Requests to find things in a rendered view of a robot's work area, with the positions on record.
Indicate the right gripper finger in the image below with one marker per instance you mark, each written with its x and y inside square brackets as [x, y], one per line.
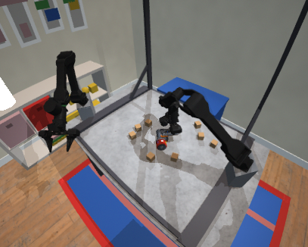
[70, 140]
[49, 142]

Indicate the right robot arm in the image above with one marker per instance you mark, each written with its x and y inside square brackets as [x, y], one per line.
[65, 68]

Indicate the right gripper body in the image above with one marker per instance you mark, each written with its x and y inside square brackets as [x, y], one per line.
[74, 131]

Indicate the small tan block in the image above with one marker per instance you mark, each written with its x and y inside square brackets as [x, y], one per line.
[197, 124]
[174, 157]
[138, 127]
[150, 156]
[213, 143]
[200, 136]
[132, 135]
[148, 123]

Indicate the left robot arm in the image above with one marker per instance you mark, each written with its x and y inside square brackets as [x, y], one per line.
[196, 106]

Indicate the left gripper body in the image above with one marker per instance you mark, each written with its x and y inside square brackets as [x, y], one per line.
[175, 128]

